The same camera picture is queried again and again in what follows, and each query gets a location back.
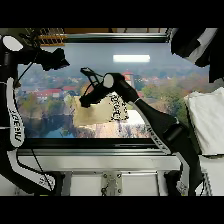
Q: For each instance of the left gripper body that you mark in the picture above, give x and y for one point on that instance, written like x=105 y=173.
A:
x=55 y=59

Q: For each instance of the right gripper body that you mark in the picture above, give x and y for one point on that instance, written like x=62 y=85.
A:
x=95 y=96

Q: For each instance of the white T-shirt with black print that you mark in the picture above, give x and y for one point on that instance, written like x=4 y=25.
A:
x=96 y=115

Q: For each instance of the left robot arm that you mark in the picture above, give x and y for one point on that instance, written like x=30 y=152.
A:
x=13 y=126

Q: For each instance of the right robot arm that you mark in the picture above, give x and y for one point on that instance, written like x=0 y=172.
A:
x=160 y=123

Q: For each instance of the black garment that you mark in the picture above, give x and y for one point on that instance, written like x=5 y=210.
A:
x=181 y=45

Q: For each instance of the white garment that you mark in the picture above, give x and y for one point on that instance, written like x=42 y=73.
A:
x=208 y=120
x=205 y=41

